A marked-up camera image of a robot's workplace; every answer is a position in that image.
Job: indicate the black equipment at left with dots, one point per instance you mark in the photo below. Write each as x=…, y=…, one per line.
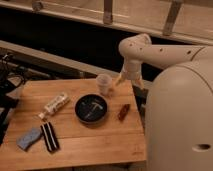
x=9, y=82

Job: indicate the blue sponge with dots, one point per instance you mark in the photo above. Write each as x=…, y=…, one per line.
x=29, y=138

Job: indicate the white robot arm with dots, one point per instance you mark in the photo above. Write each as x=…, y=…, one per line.
x=179, y=105

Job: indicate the small brown red object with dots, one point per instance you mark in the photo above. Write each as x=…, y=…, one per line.
x=123, y=112

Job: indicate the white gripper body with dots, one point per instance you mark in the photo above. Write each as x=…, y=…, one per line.
x=131, y=70

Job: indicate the white tube bottle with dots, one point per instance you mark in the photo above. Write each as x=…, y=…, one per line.
x=54, y=105

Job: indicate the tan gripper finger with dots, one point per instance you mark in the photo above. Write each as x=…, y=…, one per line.
x=119, y=79
x=139, y=83

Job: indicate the clear plastic cup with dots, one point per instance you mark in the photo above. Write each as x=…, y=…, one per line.
x=104, y=83

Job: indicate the black ceramic bowl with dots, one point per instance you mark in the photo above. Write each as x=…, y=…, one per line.
x=91, y=108

